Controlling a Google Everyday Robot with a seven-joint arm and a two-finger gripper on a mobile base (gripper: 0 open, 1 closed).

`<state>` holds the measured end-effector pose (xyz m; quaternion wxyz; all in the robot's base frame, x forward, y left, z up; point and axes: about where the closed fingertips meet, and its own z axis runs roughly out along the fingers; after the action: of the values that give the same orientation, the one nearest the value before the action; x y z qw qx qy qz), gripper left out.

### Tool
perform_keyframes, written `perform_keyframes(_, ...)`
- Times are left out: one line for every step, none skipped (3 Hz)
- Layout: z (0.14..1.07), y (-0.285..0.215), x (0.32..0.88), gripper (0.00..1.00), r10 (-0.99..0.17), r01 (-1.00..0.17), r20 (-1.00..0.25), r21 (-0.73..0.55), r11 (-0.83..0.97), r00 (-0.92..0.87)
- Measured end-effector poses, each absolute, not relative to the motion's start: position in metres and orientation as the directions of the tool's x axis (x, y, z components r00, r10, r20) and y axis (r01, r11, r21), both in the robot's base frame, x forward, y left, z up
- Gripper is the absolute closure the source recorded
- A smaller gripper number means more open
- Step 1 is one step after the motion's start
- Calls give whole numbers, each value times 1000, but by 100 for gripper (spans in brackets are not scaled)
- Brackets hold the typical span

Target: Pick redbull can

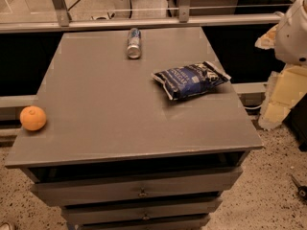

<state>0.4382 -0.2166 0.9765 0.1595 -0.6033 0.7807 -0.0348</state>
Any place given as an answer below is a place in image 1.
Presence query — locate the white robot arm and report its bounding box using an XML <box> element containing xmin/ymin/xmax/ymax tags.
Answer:
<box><xmin>274</xmin><ymin>0</ymin><xmax>307</xmax><ymax>65</ymax></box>

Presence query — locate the silver blue redbull can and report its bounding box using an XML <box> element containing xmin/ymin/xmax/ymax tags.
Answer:
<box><xmin>127</xmin><ymin>28</ymin><xmax>141</xmax><ymax>59</ymax></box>

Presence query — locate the grey drawer cabinet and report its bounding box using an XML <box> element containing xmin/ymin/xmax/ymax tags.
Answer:
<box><xmin>4</xmin><ymin>27</ymin><xmax>265</xmax><ymax>230</ymax></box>

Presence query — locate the blue chip bag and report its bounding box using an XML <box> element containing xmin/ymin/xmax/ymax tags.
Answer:
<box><xmin>152</xmin><ymin>61</ymin><xmax>231</xmax><ymax>101</ymax></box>

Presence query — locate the middle grey drawer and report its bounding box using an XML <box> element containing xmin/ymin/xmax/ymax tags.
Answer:
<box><xmin>62</xmin><ymin>197</ymin><xmax>222</xmax><ymax>225</ymax></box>

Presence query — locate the grey drawer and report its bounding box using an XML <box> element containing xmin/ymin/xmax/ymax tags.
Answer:
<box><xmin>62</xmin><ymin>197</ymin><xmax>222</xmax><ymax>225</ymax></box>
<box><xmin>31</xmin><ymin>167</ymin><xmax>242</xmax><ymax>206</ymax></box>
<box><xmin>78</xmin><ymin>215</ymin><xmax>210</xmax><ymax>230</ymax></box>

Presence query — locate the bottom grey drawer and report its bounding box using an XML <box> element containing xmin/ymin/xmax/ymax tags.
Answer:
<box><xmin>78</xmin><ymin>215</ymin><xmax>210</xmax><ymax>230</ymax></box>

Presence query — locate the orange fruit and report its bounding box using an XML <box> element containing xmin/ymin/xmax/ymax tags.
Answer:
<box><xmin>20</xmin><ymin>105</ymin><xmax>47</xmax><ymax>131</ymax></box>

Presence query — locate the top grey drawer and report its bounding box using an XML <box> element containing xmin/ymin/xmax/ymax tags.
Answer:
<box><xmin>31</xmin><ymin>167</ymin><xmax>242</xmax><ymax>206</ymax></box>

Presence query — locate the black tool on floor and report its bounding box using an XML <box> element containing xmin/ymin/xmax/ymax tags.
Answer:
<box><xmin>291</xmin><ymin>175</ymin><xmax>307</xmax><ymax>200</ymax></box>

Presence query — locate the metal railing frame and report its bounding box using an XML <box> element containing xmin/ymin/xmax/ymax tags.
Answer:
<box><xmin>0</xmin><ymin>0</ymin><xmax>284</xmax><ymax>34</ymax></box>

